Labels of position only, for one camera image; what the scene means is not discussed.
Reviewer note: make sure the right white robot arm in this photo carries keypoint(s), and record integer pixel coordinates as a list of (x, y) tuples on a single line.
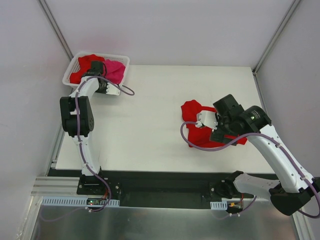
[(294, 186)]

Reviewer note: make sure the left aluminium frame post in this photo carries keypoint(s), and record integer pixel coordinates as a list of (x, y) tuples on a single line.
[(56, 28)]

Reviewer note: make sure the white plastic basket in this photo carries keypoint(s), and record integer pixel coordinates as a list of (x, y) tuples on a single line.
[(74, 66)]

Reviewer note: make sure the pink t shirt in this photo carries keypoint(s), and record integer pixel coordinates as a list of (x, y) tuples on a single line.
[(114, 71)]

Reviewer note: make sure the red t shirt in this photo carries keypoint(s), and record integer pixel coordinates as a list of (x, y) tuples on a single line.
[(198, 136), (84, 63)]

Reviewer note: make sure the right white cable duct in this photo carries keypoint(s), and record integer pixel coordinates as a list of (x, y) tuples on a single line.
[(219, 205)]

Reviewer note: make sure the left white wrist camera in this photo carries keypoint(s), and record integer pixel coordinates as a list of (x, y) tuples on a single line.
[(112, 90)]

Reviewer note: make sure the left white cable duct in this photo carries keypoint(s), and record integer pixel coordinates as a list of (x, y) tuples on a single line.
[(65, 201)]

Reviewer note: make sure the white cable duct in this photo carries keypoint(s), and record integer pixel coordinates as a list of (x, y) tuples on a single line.
[(65, 201), (219, 205)]

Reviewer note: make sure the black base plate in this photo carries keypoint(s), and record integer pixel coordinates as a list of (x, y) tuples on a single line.
[(177, 190)]

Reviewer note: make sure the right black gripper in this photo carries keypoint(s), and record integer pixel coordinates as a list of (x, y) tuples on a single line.
[(221, 135)]

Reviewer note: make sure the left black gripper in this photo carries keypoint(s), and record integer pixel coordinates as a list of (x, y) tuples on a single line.
[(94, 69)]

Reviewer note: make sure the right aluminium frame post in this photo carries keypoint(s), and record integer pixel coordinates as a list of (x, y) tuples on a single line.
[(277, 34)]

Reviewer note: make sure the aluminium frame post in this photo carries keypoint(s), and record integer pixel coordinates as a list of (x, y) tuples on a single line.
[(56, 28), (277, 34)]

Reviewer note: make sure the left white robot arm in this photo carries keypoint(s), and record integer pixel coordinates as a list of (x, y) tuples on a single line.
[(78, 121)]

